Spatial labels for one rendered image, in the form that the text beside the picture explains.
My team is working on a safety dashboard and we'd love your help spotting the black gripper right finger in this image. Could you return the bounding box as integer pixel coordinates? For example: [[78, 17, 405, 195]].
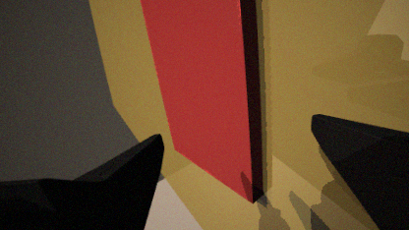
[[311, 114, 409, 230]]

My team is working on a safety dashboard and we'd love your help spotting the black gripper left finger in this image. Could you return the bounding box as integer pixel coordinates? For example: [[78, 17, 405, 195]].
[[0, 134, 164, 230]]

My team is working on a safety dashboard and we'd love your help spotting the red rectangular lid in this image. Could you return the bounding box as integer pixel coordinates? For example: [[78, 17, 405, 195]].
[[140, 0, 263, 204]]

